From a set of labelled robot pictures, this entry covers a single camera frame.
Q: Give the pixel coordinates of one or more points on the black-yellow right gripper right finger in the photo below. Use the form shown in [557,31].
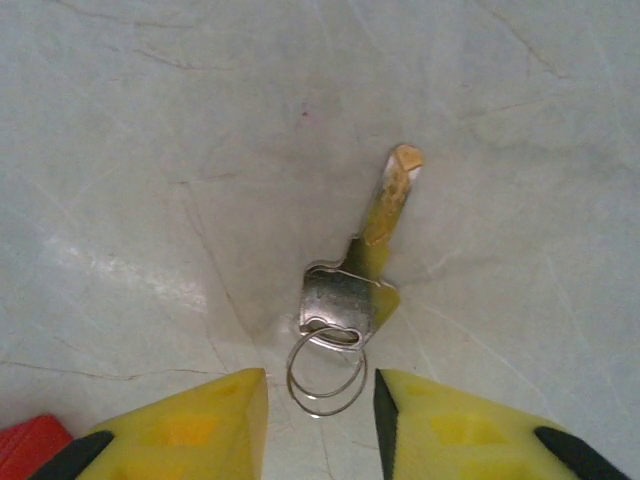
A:
[450,435]

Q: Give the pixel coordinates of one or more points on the black-yellow right gripper left finger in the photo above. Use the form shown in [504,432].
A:
[200,430]

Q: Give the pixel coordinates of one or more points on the red padlock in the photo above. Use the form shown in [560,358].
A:
[25,445]

